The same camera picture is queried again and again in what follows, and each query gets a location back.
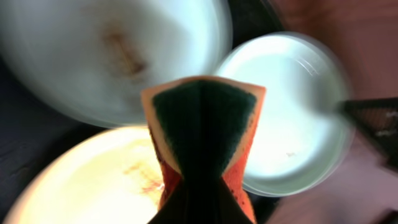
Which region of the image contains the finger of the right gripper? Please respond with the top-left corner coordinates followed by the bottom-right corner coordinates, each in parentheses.
top-left (338, 98), bottom-right (397, 171)

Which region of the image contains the green and orange sponge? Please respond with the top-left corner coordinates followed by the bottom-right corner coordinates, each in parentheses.
top-left (141, 76), bottom-right (266, 223)

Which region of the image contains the yellow plate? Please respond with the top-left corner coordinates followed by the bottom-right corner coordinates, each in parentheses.
top-left (3, 126), bottom-right (164, 224)

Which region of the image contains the mint plate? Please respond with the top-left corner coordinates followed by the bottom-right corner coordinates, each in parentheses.
top-left (1, 0), bottom-right (232, 128)
top-left (217, 32), bottom-right (353, 197)

